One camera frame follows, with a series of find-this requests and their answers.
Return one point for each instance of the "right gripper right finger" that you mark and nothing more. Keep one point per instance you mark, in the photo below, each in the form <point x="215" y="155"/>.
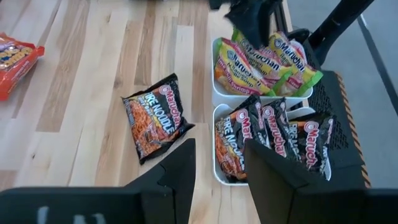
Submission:
<point x="311" y="205"/>

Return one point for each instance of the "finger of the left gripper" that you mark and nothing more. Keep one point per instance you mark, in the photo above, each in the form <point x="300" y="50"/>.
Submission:
<point x="248" y="18"/>
<point x="267" y="15"/>

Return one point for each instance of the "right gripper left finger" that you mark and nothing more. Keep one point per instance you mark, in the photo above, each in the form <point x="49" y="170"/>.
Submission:
<point x="93" y="205"/>

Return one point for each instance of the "lime chili shrimp ramen pack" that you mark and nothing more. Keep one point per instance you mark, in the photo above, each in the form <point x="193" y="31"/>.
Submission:
<point x="292" y="59"/>
<point x="267" y="62"/>
<point x="239" y="71"/>

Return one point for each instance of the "black fire noodle pack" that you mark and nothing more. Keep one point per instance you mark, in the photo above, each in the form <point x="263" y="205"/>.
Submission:
<point x="314" y="137"/>
<point x="236" y="130"/>
<point x="276" y="124"/>
<point x="155" y="121"/>

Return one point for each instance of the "black mat with striped edge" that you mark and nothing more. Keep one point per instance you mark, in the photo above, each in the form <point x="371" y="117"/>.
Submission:
<point x="348" y="161"/>

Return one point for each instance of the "black padded stand pole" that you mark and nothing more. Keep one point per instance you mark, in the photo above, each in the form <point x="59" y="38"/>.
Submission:
<point x="339" y="21"/>

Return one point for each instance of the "white plastic bin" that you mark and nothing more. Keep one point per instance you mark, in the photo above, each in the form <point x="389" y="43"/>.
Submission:
<point x="300" y="112"/>
<point x="236" y="100"/>

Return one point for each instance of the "red orange ramen pack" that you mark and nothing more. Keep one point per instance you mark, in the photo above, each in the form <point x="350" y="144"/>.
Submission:
<point x="15" y="68"/>

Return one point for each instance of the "black aluminium table frame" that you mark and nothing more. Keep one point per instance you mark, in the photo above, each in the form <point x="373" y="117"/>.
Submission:
<point x="281" y="15"/>

